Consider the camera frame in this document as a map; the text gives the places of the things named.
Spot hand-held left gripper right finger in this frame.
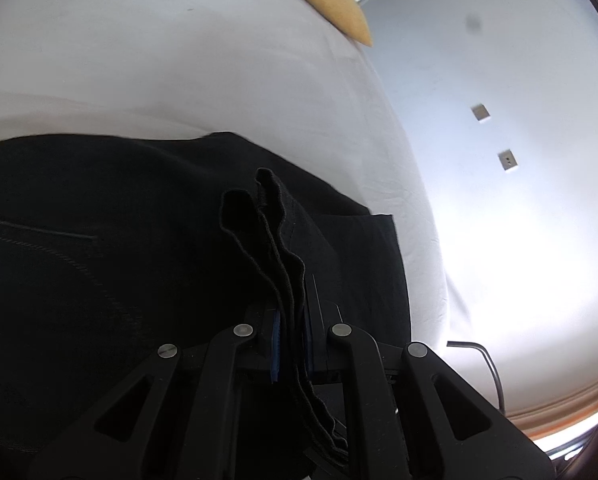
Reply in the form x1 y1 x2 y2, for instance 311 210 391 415
303 302 556 480

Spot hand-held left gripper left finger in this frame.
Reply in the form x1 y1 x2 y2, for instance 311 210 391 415
29 306 283 480

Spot black denim pants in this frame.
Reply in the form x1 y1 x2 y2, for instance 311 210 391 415
0 131 412 480

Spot bed with white sheet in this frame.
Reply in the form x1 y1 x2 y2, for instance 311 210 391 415
0 0 476 352

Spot yellow cushion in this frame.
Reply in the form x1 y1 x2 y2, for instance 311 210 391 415
284 0 374 47

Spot black cable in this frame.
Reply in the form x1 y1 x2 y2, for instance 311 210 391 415
446 341 506 412

